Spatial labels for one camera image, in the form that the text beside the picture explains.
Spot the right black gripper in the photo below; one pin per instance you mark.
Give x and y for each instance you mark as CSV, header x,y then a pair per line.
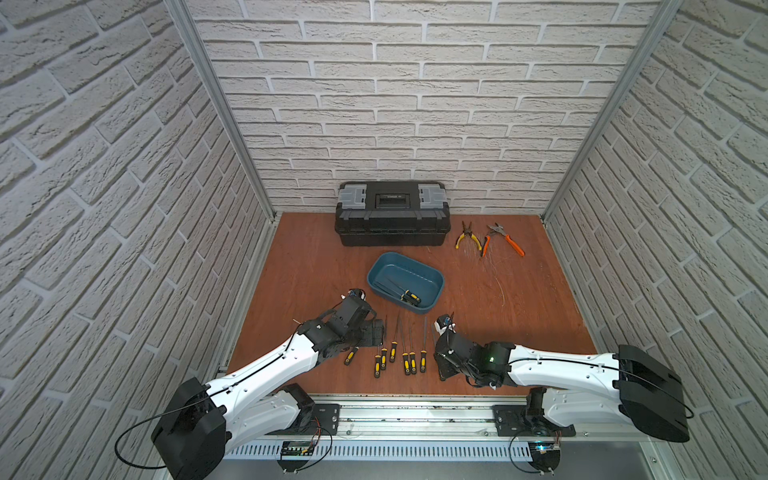
x,y
442,369

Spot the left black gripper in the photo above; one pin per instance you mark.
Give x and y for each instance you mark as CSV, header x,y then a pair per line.
x,y
369,332

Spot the file tool ten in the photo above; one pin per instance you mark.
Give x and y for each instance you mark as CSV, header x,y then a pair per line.
x,y
390,287

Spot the file tool seven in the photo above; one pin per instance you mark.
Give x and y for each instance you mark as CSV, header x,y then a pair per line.
x,y
424,353

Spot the file tool eleven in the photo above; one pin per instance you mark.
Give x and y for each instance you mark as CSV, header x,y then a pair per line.
x,y
406,294

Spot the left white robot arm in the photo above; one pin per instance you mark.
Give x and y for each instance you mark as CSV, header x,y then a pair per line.
x,y
205,421

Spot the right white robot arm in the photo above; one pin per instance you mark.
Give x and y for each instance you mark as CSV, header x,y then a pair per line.
x,y
627,386

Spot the file tool one leftmost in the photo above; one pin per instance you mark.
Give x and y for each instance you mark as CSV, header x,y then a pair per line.
x,y
351,355

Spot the file tool three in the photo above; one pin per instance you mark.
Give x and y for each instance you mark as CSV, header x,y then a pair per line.
x,y
384,349

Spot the file tool four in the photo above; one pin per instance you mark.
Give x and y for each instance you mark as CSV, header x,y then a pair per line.
x,y
394,343

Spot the file tool five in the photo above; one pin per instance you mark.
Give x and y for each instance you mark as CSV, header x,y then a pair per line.
x,y
405,354

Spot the teal plastic storage bin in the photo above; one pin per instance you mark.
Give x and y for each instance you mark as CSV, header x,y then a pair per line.
x,y
425,281

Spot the file tool six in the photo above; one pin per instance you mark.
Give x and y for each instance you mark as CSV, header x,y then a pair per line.
x,y
411,355

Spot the right controller board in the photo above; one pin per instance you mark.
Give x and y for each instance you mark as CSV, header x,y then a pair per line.
x,y
545,457

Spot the controller board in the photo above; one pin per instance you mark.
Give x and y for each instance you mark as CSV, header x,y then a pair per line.
x,y
295,455
545,457

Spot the black plastic toolbox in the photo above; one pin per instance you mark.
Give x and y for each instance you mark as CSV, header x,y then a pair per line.
x,y
392,213

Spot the left controller board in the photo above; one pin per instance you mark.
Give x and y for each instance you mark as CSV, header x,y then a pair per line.
x,y
295,455

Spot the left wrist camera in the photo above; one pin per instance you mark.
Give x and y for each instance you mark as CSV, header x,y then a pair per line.
x,y
357,293

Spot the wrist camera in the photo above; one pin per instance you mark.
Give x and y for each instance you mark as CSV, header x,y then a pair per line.
x,y
444,324
357,293

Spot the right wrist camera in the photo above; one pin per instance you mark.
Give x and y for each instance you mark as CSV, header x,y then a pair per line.
x,y
444,324

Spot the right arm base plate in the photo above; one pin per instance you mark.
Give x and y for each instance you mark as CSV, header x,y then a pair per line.
x,y
518,419

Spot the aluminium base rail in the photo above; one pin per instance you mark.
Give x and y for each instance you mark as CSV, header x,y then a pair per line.
x,y
420,417

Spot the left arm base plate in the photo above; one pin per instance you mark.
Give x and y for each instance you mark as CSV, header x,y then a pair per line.
x,y
323,416

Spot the yellow handled pliers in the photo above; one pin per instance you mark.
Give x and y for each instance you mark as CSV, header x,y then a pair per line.
x,y
467,233

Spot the orange handled pliers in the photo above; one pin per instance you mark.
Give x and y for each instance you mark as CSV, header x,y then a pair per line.
x,y
497,229

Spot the left aluminium corner post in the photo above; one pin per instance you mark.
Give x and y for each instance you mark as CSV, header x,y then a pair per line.
x,y
195,46

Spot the aluminium corner post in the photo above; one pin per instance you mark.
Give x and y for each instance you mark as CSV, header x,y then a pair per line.
x,y
657,26
195,46

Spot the right aluminium corner post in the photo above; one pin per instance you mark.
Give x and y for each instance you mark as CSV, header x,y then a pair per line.
x,y
657,26

